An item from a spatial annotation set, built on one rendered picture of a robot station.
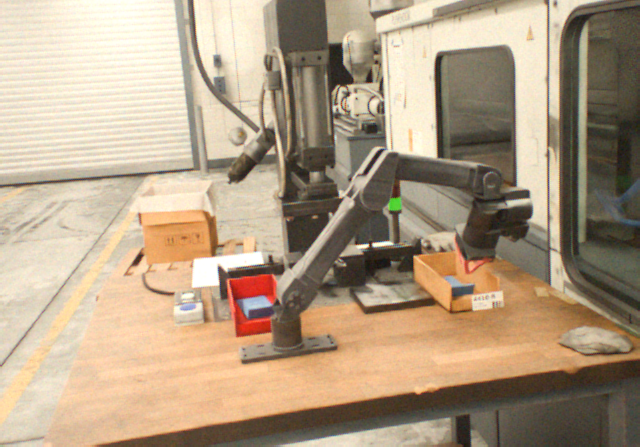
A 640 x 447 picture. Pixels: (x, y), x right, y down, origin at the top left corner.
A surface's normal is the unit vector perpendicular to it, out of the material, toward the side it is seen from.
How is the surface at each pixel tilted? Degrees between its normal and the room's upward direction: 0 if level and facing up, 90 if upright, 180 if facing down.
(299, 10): 90
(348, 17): 90
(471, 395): 90
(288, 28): 90
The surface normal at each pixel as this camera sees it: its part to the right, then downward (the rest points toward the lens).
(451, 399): 0.18, 0.18
